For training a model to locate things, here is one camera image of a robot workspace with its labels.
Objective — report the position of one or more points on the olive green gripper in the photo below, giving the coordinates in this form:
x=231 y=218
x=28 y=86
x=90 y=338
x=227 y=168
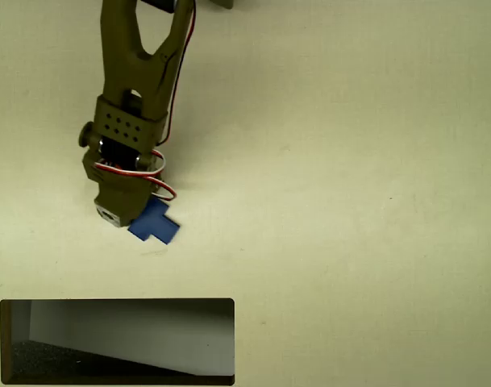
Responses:
x=145 y=212

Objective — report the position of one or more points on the blue T-shaped block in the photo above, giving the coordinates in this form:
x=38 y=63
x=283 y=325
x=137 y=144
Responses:
x=156 y=223

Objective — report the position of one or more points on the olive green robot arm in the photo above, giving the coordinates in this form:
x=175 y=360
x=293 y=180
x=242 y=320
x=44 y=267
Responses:
x=126 y=68

